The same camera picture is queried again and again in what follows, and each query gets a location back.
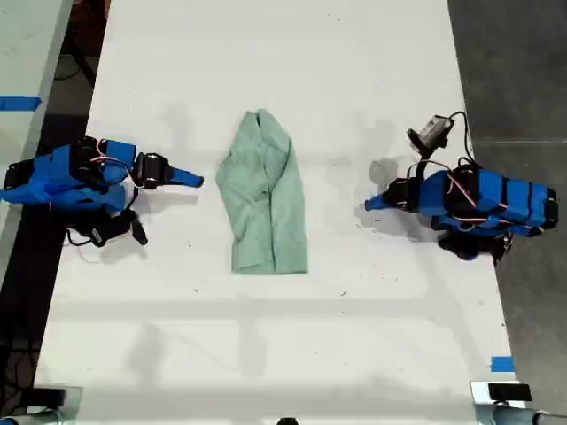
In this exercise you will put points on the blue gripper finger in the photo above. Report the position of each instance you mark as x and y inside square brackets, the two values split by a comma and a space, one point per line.
[378, 207]
[184, 183]
[376, 200]
[184, 173]

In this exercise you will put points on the pale green T-shirt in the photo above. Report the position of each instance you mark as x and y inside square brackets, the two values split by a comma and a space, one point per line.
[263, 199]

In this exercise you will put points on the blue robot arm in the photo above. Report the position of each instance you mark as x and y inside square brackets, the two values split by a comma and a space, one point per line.
[57, 177]
[509, 197]

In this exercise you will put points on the long blue tape strip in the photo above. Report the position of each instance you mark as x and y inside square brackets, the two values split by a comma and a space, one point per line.
[20, 103]

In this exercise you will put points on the white side table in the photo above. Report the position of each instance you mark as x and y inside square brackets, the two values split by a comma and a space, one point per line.
[22, 53]

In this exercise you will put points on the short blue tape strip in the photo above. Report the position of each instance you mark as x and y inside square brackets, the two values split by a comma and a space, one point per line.
[502, 364]

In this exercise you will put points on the white mounting plate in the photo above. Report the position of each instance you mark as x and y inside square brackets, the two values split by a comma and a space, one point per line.
[478, 394]

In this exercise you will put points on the small black box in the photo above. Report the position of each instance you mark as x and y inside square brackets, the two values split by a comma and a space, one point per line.
[509, 392]
[48, 397]

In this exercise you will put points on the small black round object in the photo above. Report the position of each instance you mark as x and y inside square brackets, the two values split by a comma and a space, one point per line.
[287, 421]

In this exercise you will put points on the clear mounting plate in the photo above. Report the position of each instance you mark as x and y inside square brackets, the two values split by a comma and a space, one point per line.
[74, 400]

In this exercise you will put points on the grey metal pipe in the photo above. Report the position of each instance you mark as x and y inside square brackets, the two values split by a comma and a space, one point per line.
[35, 418]
[522, 416]

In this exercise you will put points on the black camera stalk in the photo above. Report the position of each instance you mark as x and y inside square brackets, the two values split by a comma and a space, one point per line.
[421, 152]

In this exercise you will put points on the grey and black camera box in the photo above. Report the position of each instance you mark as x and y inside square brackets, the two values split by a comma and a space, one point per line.
[436, 129]

